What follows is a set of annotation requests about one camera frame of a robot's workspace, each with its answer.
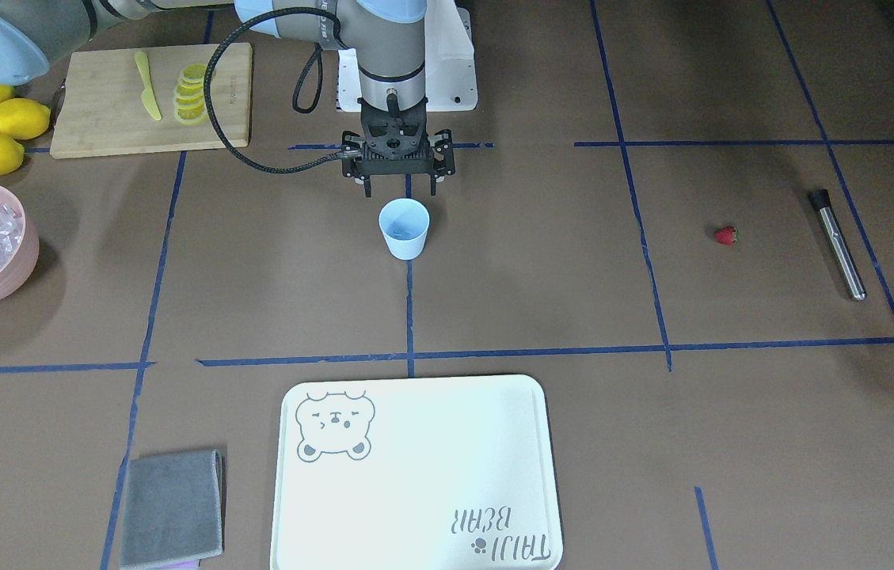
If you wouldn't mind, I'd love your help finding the wooden cutting board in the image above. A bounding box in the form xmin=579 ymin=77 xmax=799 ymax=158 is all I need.
xmin=49 ymin=43 xmax=253 ymax=159

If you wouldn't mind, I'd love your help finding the white bear tray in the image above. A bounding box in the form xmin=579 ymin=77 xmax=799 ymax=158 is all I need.
xmin=269 ymin=374 xmax=564 ymax=569

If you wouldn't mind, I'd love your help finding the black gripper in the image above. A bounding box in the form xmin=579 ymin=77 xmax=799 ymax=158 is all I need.
xmin=340 ymin=100 xmax=457 ymax=197

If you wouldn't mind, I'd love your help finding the light blue paper cup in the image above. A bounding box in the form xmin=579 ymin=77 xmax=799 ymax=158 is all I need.
xmin=379 ymin=198 xmax=431 ymax=262

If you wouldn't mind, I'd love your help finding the red strawberry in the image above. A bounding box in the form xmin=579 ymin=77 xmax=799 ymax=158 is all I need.
xmin=713 ymin=225 xmax=739 ymax=245

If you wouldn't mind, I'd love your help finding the yellow plastic knife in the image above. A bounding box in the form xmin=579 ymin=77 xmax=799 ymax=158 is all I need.
xmin=133 ymin=50 xmax=163 ymax=120

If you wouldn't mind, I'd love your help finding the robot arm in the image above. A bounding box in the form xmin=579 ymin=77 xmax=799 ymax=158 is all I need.
xmin=0 ymin=1 xmax=456 ymax=192

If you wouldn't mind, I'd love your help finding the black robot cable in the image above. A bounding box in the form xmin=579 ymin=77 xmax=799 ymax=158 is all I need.
xmin=203 ymin=8 xmax=352 ymax=175

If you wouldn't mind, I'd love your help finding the steel muddler rod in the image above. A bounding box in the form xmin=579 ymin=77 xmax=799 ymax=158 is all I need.
xmin=806 ymin=188 xmax=867 ymax=302

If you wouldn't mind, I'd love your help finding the lemon slice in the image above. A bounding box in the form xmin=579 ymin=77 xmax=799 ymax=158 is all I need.
xmin=179 ymin=63 xmax=207 ymax=86
xmin=173 ymin=81 xmax=204 ymax=108
xmin=173 ymin=102 xmax=207 ymax=126

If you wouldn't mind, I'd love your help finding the grey folded cloth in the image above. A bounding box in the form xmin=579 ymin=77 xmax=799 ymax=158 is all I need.
xmin=120 ymin=448 xmax=223 ymax=569

